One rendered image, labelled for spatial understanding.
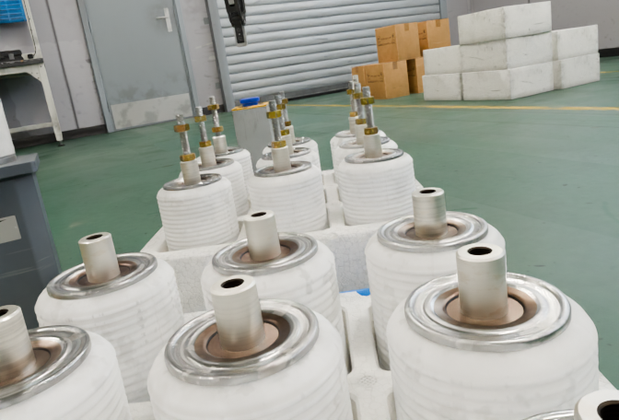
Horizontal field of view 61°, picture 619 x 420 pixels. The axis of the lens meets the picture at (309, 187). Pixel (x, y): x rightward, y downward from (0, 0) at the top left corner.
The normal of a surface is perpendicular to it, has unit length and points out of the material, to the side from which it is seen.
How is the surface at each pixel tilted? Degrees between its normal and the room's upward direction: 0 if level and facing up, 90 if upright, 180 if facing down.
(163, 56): 90
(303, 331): 4
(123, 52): 90
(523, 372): 57
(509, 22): 90
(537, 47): 90
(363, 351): 0
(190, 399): 43
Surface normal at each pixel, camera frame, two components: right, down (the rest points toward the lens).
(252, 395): 0.05, -0.58
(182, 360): -0.09, -0.98
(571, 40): 0.46, 0.14
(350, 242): 0.00, 0.23
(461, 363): -0.46, -0.53
